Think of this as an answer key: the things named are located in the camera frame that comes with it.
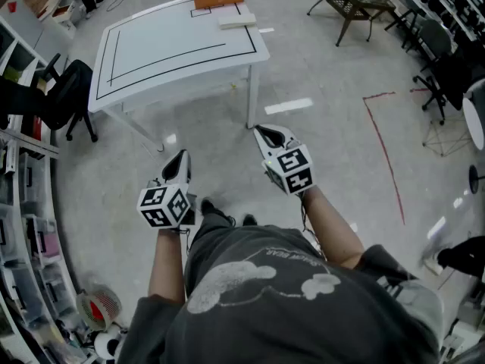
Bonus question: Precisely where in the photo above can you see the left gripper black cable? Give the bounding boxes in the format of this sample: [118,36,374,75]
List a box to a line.
[176,226,192,258]

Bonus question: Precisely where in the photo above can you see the person's left black shoe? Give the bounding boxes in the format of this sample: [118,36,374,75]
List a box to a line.
[199,198,236,227]

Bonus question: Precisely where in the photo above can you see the storage shelf with clear bins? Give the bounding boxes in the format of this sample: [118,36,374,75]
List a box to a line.
[0,125,98,364]

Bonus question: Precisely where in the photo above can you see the person's right forearm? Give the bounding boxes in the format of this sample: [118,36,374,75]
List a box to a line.
[302,185,367,269]

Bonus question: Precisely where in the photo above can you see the white round table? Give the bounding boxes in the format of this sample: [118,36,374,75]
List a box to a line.
[462,96,485,152]

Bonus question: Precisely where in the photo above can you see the person's gray trousers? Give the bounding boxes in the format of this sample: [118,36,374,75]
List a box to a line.
[189,211,266,244]

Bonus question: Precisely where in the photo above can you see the white mesh basket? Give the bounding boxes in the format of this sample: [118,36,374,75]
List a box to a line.
[75,284,123,332]

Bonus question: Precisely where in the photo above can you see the white wall shelf unit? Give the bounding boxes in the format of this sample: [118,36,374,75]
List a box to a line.
[0,13,52,90]

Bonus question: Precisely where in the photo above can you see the person's gray printed shirt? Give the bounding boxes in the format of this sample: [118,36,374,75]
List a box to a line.
[116,224,445,364]

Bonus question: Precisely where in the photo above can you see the wire frame stand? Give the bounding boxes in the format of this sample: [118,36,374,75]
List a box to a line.
[421,118,475,158]

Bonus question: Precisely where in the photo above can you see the gray office chair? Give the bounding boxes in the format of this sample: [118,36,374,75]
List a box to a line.
[385,8,454,62]

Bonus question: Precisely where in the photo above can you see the black swivel office chair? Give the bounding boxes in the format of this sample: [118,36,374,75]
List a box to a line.
[411,53,485,127]

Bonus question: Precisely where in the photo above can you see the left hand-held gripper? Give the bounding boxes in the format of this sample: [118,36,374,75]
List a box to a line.
[136,149,198,230]

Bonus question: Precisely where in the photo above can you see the black round stand base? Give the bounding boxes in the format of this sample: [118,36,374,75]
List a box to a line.
[468,164,485,195]

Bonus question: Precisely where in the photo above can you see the person's left forearm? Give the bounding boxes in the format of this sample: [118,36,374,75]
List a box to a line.
[146,225,189,305]

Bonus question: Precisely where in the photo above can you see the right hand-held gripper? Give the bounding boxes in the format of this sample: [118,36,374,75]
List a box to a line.
[252,124,317,197]

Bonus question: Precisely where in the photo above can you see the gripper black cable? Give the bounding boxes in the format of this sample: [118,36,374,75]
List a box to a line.
[300,194,327,262]
[176,226,192,258]

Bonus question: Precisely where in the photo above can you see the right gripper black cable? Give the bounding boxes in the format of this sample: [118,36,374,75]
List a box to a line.
[300,194,327,262]

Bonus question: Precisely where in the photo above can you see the white open box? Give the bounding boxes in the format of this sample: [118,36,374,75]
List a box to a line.
[36,1,76,30]

